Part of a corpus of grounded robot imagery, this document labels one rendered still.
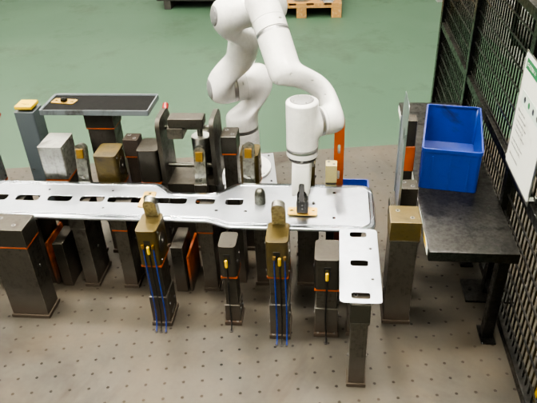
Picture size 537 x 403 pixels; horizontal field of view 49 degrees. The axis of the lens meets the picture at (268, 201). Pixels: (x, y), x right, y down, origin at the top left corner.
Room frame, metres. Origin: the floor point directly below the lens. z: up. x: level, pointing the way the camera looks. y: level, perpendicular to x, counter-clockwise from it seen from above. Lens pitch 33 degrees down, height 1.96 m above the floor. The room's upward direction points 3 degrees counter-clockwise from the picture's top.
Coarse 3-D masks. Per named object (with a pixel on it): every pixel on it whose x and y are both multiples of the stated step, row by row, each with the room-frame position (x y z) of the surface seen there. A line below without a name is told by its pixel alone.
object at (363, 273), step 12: (348, 240) 1.25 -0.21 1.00; (360, 240) 1.25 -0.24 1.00; (372, 240) 1.25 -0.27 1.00; (348, 252) 1.20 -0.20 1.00; (360, 252) 1.20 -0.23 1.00; (372, 252) 1.20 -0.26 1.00; (348, 264) 1.15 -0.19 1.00; (372, 264) 1.15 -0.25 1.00; (348, 276) 1.11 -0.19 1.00; (360, 276) 1.11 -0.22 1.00; (372, 276) 1.10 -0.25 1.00; (348, 288) 1.07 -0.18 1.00; (360, 288) 1.06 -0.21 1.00; (372, 288) 1.06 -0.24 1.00; (348, 300) 1.02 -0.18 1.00; (360, 300) 1.02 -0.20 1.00; (372, 300) 1.02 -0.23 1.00
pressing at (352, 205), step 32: (0, 192) 1.58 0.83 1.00; (32, 192) 1.57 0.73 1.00; (64, 192) 1.56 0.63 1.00; (96, 192) 1.55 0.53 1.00; (128, 192) 1.54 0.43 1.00; (160, 192) 1.54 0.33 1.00; (224, 192) 1.51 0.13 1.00; (288, 192) 1.50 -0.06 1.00; (320, 192) 1.49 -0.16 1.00; (352, 192) 1.49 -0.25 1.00; (224, 224) 1.36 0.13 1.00; (256, 224) 1.35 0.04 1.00; (320, 224) 1.33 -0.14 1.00; (352, 224) 1.32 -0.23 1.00
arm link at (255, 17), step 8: (248, 0) 1.61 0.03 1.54; (256, 0) 1.59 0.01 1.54; (264, 0) 1.58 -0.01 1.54; (272, 0) 1.59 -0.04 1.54; (280, 0) 1.74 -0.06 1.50; (248, 8) 1.61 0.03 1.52; (256, 8) 1.58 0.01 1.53; (264, 8) 1.57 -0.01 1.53; (272, 8) 1.57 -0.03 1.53; (280, 8) 1.59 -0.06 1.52; (256, 16) 1.57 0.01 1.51; (264, 16) 1.55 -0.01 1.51; (272, 16) 1.55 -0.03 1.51; (280, 16) 1.56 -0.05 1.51; (256, 24) 1.56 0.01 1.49; (264, 24) 1.54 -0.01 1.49; (272, 24) 1.54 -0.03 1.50; (256, 32) 1.55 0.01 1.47
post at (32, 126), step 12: (36, 108) 1.89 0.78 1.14; (24, 120) 1.85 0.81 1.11; (36, 120) 1.86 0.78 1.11; (24, 132) 1.86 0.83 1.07; (36, 132) 1.85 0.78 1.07; (48, 132) 1.91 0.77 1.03; (24, 144) 1.86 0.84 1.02; (36, 144) 1.85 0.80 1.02; (36, 156) 1.85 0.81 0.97; (36, 168) 1.85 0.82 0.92; (36, 180) 1.86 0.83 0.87
